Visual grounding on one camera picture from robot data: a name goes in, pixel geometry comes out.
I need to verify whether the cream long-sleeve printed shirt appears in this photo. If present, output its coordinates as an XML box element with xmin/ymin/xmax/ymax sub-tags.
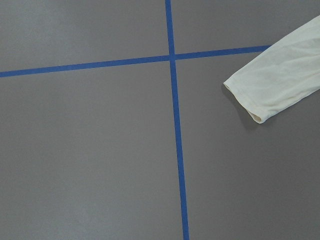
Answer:
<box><xmin>223</xmin><ymin>16</ymin><xmax>320</xmax><ymax>124</ymax></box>

